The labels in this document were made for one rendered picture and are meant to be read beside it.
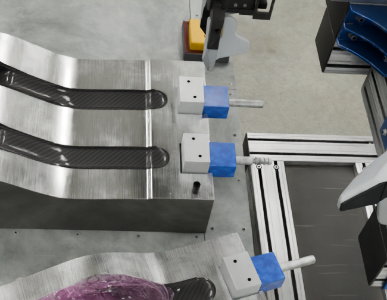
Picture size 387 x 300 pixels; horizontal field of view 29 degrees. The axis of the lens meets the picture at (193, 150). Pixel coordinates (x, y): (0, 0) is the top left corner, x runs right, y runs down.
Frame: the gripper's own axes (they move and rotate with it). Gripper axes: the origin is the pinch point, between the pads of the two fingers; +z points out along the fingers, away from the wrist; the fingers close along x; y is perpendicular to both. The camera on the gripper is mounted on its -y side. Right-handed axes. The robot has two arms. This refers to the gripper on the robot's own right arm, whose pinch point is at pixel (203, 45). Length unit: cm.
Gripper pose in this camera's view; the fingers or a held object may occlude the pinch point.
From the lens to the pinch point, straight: 104.5
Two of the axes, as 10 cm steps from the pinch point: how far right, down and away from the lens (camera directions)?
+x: -0.5, -8.0, 6.0
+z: -1.2, 6.0, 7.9
